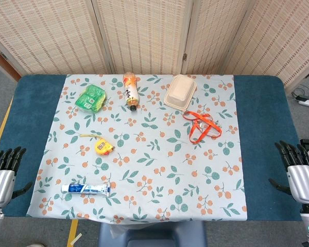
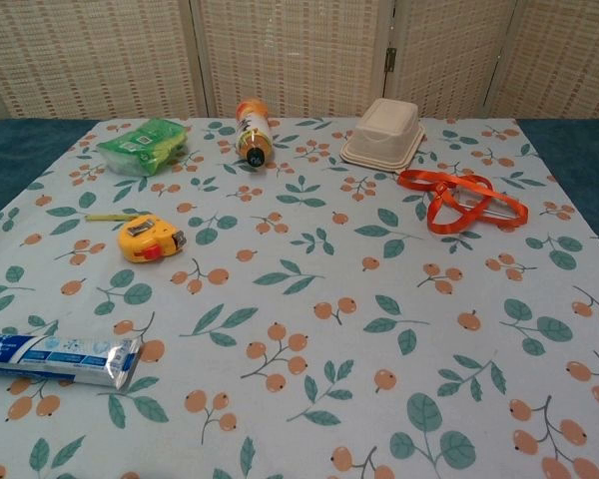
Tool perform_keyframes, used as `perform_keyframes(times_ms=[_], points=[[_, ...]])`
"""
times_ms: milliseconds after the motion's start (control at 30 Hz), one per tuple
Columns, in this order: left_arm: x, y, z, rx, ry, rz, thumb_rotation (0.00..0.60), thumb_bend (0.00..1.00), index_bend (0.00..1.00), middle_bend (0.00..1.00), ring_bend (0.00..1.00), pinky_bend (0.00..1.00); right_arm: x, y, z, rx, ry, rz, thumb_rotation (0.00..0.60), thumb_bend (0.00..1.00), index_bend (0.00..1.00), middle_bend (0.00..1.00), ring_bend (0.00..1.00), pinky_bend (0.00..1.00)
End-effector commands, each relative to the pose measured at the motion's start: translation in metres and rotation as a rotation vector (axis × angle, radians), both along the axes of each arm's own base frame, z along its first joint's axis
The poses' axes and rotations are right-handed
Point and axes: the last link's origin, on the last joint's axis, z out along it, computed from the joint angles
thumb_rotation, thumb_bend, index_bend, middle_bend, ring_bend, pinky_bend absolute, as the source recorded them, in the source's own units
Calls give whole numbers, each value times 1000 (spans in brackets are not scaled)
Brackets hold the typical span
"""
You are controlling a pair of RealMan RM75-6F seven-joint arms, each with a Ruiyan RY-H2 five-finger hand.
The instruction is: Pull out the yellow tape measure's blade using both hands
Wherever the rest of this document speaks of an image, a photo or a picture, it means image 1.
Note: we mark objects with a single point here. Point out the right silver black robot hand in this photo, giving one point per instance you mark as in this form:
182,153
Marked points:
304,182

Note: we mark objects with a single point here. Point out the woven folding screen panel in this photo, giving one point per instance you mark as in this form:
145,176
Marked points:
144,33
280,38
211,38
41,33

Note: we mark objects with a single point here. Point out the green snack packet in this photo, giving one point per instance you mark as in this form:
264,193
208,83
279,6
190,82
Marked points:
91,99

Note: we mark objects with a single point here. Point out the orange drink bottle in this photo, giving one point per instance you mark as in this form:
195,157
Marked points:
130,91

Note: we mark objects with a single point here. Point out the blue felt table cover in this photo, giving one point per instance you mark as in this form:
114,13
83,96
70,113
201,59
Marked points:
23,128

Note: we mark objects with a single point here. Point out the blue white toothpaste tube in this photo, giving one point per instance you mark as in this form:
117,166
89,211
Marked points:
85,189

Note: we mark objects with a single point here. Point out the beige takeaway food box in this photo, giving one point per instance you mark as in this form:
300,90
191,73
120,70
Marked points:
180,92

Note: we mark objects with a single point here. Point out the floral tablecloth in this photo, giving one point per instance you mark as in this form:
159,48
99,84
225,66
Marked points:
154,159

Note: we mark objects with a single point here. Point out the yellow tape measure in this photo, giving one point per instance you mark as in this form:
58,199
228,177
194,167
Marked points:
103,148

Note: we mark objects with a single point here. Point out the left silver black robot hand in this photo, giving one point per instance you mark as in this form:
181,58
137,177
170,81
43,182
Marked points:
1,180

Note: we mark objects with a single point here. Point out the metal screen hinge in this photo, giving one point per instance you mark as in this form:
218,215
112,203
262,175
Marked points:
184,56

